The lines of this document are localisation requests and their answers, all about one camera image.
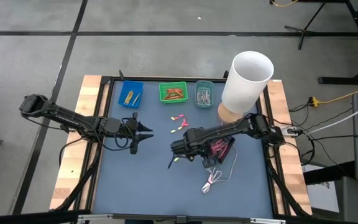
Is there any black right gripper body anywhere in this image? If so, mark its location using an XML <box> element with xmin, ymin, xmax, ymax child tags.
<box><xmin>170</xmin><ymin>126</ymin><xmax>218</xmax><ymax>169</ymax></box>

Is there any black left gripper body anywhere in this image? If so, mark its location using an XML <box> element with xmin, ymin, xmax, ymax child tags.
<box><xmin>117</xmin><ymin>111</ymin><xmax>140</xmax><ymax>156</ymax></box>

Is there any blue plastic basket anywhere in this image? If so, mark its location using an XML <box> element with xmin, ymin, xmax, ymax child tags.
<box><xmin>117</xmin><ymin>80</ymin><xmax>144</xmax><ymax>109</ymax></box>

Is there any green plastic basket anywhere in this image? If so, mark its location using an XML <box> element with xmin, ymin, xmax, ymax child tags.
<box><xmin>158</xmin><ymin>81</ymin><xmax>188</xmax><ymax>104</ymax></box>

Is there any black plastic basket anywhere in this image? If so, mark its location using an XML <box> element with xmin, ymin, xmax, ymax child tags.
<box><xmin>206</xmin><ymin>135</ymin><xmax>237</xmax><ymax>166</ymax></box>

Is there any teal plastic bin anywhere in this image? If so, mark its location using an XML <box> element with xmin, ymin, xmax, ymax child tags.
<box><xmin>195</xmin><ymin>80</ymin><xmax>214</xmax><ymax>109</ymax></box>

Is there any black furniture foot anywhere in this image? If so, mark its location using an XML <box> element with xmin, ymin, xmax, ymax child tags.
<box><xmin>303</xmin><ymin>161</ymin><xmax>356</xmax><ymax>185</ymax></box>

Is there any black tripod stand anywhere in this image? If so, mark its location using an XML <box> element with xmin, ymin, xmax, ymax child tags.
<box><xmin>283</xmin><ymin>1</ymin><xmax>328</xmax><ymax>50</ymax></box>

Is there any dark grey bin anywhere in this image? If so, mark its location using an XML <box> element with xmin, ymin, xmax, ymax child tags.
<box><xmin>334</xmin><ymin>175</ymin><xmax>358</xmax><ymax>224</ymax></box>

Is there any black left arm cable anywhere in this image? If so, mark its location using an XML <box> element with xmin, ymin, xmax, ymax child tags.
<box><xmin>99</xmin><ymin>117</ymin><xmax>134</xmax><ymax>152</ymax></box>

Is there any white lamp cable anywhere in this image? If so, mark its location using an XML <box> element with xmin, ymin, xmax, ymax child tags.
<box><xmin>201</xmin><ymin>144</ymin><xmax>239</xmax><ymax>194</ymax></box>

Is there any black metal table frame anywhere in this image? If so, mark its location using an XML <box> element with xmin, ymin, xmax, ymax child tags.
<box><xmin>50</xmin><ymin>70</ymin><xmax>313</xmax><ymax>224</ymax></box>

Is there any silver metal bracket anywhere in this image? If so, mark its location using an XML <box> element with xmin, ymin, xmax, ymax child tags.
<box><xmin>249</xmin><ymin>218</ymin><xmax>287</xmax><ymax>224</ymax></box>
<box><xmin>77</xmin><ymin>213</ymin><xmax>114</xmax><ymax>223</ymax></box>

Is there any yellow extension cord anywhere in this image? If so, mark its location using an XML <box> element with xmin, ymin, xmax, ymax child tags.
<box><xmin>317</xmin><ymin>82</ymin><xmax>358</xmax><ymax>105</ymax></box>

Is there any black desk frame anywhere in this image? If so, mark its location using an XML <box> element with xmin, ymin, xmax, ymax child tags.
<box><xmin>318</xmin><ymin>0</ymin><xmax>358</xmax><ymax>86</ymax></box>

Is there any thin yellow cable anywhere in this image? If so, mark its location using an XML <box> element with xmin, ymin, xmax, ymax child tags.
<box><xmin>270</xmin><ymin>0</ymin><xmax>300</xmax><ymax>7</ymax></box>

